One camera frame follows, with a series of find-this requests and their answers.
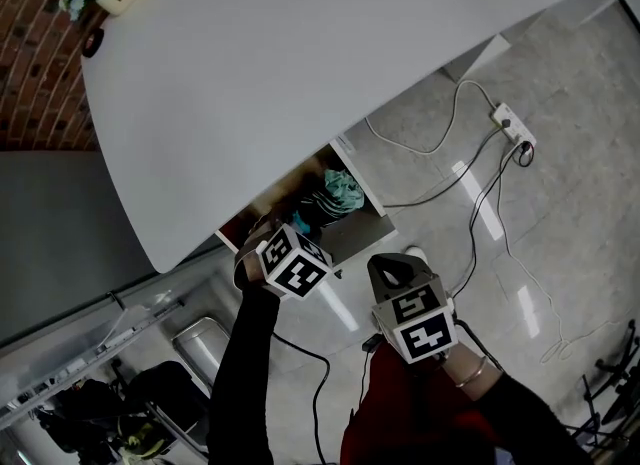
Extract striped teal black umbrella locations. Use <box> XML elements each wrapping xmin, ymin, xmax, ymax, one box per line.
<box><xmin>292</xmin><ymin>167</ymin><xmax>366</xmax><ymax>235</ymax></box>

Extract thin metal bracelet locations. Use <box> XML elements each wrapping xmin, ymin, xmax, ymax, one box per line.
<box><xmin>453</xmin><ymin>355</ymin><xmax>489</xmax><ymax>389</ymax></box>

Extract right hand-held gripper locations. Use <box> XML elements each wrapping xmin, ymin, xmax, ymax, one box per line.
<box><xmin>366</xmin><ymin>252</ymin><xmax>460</xmax><ymax>365</ymax></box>

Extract person's right forearm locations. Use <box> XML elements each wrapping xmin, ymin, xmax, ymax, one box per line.
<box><xmin>439</xmin><ymin>340</ymin><xmax>594</xmax><ymax>465</ymax></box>

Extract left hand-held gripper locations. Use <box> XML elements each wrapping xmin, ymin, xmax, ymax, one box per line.
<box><xmin>232</xmin><ymin>223</ymin><xmax>334</xmax><ymax>301</ymax></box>

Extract person's left forearm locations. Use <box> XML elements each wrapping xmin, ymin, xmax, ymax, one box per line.
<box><xmin>207</xmin><ymin>280</ymin><xmax>282</xmax><ymax>465</ymax></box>

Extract person's red clothing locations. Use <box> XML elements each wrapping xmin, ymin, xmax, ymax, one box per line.
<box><xmin>339</xmin><ymin>337</ymin><xmax>506</xmax><ymax>465</ymax></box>

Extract black bag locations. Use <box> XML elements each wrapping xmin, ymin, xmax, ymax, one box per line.
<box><xmin>37</xmin><ymin>360</ymin><xmax>211</xmax><ymax>465</ymax></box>

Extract thin white cable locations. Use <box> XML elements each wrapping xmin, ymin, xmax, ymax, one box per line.
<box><xmin>497</xmin><ymin>145</ymin><xmax>624</xmax><ymax>365</ymax></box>

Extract black tape roll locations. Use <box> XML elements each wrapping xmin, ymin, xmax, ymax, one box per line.
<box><xmin>81</xmin><ymin>28</ymin><xmax>106</xmax><ymax>59</ymax></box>

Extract white table leg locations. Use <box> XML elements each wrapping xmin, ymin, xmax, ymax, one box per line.
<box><xmin>441</xmin><ymin>33</ymin><xmax>512</xmax><ymax>85</ymax></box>

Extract white power strip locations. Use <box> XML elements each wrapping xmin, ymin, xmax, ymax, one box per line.
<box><xmin>490</xmin><ymin>102</ymin><xmax>538</xmax><ymax>150</ymax></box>

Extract black cable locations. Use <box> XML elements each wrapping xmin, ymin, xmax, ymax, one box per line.
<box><xmin>382</xmin><ymin>125</ymin><xmax>504</xmax><ymax>209</ymax></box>
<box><xmin>271</xmin><ymin>331</ymin><xmax>332</xmax><ymax>465</ymax></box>
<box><xmin>449</xmin><ymin>141</ymin><xmax>535</xmax><ymax>300</ymax></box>

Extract white drawer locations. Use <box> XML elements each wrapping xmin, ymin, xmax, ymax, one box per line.
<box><xmin>214</xmin><ymin>138</ymin><xmax>400</xmax><ymax>279</ymax></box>

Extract black office chair base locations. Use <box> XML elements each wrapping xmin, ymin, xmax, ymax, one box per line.
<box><xmin>569</xmin><ymin>319</ymin><xmax>640</xmax><ymax>449</ymax></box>

